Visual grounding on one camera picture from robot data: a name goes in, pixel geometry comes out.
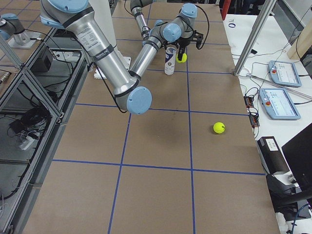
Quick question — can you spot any black monitor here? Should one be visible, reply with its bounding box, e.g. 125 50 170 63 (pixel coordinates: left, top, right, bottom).
282 124 312 189

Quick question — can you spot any near teach pendant tablet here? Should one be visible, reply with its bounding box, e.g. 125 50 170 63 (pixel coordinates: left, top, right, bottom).
259 88 301 120

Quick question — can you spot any aluminium frame post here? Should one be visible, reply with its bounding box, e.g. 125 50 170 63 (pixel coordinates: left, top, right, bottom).
233 0 277 76

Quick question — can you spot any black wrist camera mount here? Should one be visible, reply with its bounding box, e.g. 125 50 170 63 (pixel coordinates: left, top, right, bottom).
191 30 203 50

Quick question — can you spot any orange electronics board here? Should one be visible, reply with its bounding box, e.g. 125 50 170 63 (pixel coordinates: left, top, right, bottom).
244 95 260 128

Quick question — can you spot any metal grabber stick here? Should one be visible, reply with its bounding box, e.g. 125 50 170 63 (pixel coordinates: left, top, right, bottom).
247 73 312 100

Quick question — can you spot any teach pendant tablet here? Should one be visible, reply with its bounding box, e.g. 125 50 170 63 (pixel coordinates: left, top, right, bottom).
268 60 302 87
259 88 301 120

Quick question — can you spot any far teach pendant tablet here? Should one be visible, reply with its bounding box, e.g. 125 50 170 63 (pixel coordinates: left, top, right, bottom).
268 60 302 87

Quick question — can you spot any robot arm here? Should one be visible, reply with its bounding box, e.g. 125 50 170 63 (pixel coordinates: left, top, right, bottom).
130 0 153 45
40 0 197 115

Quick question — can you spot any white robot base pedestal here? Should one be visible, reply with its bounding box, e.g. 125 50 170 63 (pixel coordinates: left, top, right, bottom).
89 0 131 69

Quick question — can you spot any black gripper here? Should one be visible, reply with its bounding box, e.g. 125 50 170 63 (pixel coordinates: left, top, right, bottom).
177 39 191 58

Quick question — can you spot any black box device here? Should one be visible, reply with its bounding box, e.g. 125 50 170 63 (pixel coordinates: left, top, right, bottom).
257 136 290 175

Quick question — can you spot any yellow tennis ball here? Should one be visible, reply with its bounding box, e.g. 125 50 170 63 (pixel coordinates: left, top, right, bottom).
213 122 226 134
176 53 187 63

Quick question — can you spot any white tennis ball can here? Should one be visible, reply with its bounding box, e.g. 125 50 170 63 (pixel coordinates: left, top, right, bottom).
164 47 176 75

